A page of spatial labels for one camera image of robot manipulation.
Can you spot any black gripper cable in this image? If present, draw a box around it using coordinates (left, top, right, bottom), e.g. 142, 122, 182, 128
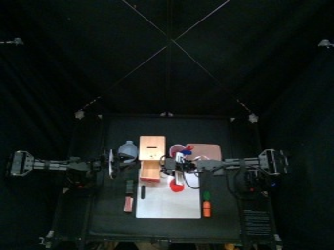
181, 170, 202, 190

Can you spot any wooden drawer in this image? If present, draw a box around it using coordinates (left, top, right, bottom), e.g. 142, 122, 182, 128
140, 159, 162, 183

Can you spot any dark rectangular block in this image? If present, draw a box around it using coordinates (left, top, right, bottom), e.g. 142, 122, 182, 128
126, 179, 137, 196

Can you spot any red round toy cup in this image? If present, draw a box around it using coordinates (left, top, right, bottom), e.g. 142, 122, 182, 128
169, 144, 189, 159

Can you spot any white cutting board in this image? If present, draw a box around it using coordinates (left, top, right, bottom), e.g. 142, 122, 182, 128
136, 175, 204, 220

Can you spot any pink rectangular block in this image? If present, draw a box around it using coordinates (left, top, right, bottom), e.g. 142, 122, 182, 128
123, 195, 136, 214

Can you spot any grey printed label sticker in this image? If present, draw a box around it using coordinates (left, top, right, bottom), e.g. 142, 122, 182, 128
244, 209, 273, 238

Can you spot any wooden drawer box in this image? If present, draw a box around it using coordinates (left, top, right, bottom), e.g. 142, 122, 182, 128
138, 135, 168, 162

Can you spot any orange toy carrot green top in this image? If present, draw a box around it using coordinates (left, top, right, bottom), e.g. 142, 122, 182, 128
201, 190, 213, 219

